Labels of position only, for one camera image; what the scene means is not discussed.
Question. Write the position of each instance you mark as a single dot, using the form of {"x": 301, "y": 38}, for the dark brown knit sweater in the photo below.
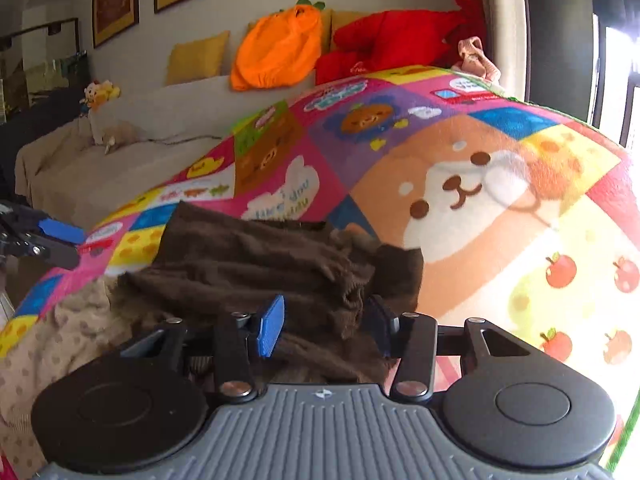
{"x": 250, "y": 260}

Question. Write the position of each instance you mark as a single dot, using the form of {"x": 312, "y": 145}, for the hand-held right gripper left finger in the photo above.
{"x": 272, "y": 322}

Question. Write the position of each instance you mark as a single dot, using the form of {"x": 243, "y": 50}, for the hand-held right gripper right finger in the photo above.
{"x": 381, "y": 327}

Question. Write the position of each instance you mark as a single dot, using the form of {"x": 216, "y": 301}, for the colourful printed play mat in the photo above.
{"x": 500, "y": 210}

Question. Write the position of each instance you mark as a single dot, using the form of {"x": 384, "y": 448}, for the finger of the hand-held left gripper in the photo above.
{"x": 50, "y": 255}
{"x": 62, "y": 231}

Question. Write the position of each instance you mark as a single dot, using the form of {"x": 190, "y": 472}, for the yellow and white plush toy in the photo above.
{"x": 100, "y": 92}

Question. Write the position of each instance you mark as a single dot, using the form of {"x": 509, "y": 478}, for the bright window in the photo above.
{"x": 622, "y": 70}

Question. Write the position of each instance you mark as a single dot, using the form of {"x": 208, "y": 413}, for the orange pumpkin plush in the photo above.
{"x": 280, "y": 50}

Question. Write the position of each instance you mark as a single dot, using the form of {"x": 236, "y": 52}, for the beige plush toy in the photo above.
{"x": 117, "y": 135}

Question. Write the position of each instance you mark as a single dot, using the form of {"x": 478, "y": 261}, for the pink cloth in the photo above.
{"x": 475, "y": 57}

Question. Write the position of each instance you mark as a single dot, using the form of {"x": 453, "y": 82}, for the yellow pillow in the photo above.
{"x": 197, "y": 57}
{"x": 345, "y": 20}

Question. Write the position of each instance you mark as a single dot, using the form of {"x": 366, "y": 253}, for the red plush toy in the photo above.
{"x": 400, "y": 40}

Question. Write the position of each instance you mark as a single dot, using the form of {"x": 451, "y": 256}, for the white sofa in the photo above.
{"x": 125, "y": 180}

